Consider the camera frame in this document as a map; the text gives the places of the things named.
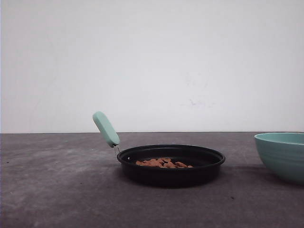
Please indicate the brown beef cubes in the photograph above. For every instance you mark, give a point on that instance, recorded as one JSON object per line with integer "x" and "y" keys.
{"x": 163, "y": 163}

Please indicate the black frying pan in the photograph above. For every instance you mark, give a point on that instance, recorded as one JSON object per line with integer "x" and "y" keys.
{"x": 206, "y": 162}

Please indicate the mint green ceramic bowl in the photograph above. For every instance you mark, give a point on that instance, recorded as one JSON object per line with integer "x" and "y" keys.
{"x": 283, "y": 154}

